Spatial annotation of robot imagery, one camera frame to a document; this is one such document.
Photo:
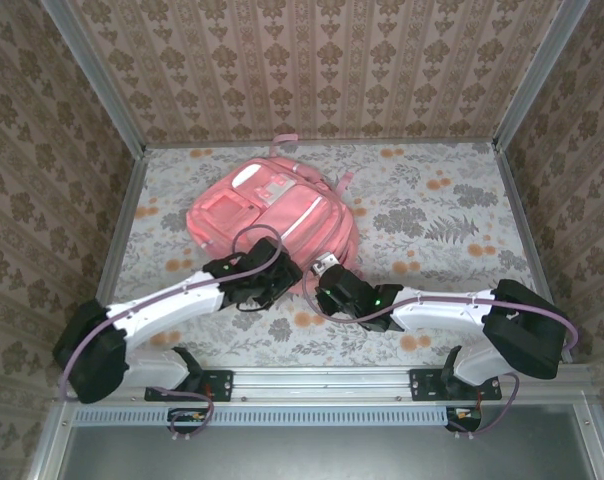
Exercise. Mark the pink student backpack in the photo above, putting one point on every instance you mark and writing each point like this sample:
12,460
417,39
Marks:
282,210

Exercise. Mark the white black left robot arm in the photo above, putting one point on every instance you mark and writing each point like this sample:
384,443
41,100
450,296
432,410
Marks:
172,305

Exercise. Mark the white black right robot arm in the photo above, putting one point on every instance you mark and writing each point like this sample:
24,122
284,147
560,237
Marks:
442,315

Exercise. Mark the floral table cloth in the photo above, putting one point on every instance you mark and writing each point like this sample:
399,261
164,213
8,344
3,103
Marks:
332,350

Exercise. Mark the grey metal sheet panel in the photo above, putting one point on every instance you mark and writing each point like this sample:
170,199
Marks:
322,455

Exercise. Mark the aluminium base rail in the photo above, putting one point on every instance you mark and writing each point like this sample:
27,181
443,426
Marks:
322,385

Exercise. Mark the aluminium side rail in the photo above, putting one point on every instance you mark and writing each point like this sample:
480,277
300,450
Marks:
522,225
123,225

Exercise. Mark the aluminium frame post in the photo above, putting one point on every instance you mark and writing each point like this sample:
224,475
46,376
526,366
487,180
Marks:
97,80
536,75

